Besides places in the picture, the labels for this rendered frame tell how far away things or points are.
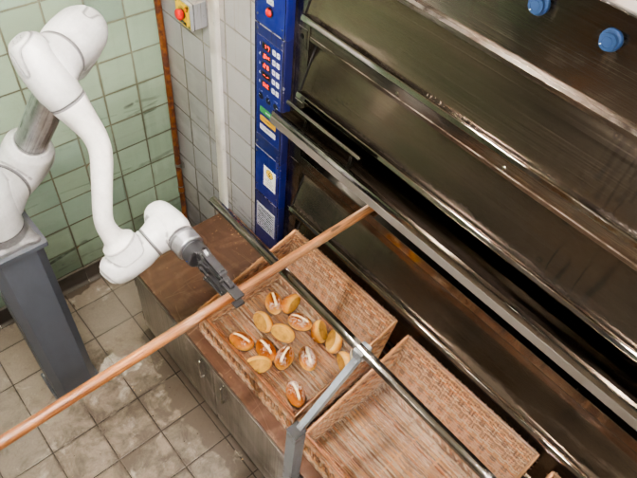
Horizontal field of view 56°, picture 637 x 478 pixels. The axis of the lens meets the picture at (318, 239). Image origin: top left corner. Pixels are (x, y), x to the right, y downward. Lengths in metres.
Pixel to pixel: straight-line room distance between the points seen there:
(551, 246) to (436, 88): 0.47
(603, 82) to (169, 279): 1.80
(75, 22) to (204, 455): 1.82
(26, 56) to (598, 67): 1.26
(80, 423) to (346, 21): 2.06
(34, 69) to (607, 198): 1.33
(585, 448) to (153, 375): 1.89
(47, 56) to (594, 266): 1.38
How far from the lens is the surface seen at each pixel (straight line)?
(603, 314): 1.54
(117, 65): 2.68
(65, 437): 2.92
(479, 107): 1.47
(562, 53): 1.34
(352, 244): 2.11
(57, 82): 1.63
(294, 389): 2.17
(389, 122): 1.72
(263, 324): 2.31
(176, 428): 2.84
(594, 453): 1.92
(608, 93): 1.32
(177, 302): 2.46
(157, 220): 1.84
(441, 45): 1.53
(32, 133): 2.03
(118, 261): 1.82
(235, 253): 2.59
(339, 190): 2.03
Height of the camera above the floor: 2.59
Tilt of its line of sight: 49 degrees down
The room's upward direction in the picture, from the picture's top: 7 degrees clockwise
